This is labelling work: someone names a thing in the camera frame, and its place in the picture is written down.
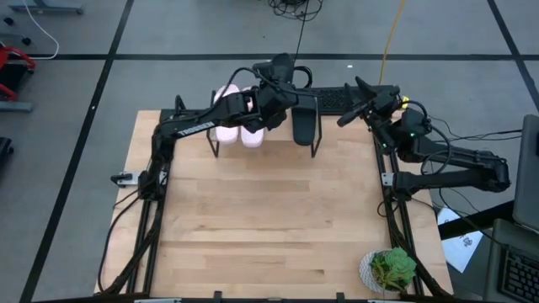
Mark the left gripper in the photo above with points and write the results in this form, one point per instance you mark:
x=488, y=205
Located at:
x=273, y=105

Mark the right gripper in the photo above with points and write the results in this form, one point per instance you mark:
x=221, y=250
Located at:
x=387, y=109

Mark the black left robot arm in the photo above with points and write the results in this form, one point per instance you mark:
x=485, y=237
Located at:
x=189, y=128

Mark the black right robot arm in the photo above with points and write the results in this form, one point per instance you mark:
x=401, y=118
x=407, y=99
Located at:
x=446, y=179

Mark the succulent in white pot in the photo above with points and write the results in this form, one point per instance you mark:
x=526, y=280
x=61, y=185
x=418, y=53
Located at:
x=393, y=265

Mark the black silver table clamp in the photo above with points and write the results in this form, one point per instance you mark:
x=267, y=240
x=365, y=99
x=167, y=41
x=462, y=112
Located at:
x=124, y=179

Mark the white paper sheet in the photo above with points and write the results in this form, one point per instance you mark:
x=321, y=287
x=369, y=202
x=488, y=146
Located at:
x=463, y=248

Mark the grey laptop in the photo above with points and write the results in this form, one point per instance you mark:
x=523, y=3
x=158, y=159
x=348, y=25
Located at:
x=526, y=177

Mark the grey metal stand base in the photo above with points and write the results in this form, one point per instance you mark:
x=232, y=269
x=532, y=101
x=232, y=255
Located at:
x=46, y=7

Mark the black caster wheel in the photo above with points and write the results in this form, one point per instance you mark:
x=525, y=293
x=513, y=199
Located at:
x=26, y=41
x=8, y=20

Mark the red black cart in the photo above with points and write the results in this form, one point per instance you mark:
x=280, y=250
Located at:
x=12, y=76

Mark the wooden shelf black metal frame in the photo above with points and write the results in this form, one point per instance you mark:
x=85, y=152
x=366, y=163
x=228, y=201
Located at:
x=278, y=136

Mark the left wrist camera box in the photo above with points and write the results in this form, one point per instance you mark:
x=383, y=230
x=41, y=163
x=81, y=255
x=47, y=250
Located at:
x=262, y=69

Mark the silver bracket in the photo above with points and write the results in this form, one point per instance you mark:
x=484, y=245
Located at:
x=387, y=179

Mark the black aluminium rig frame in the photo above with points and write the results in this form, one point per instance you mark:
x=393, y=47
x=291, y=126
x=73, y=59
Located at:
x=165, y=115

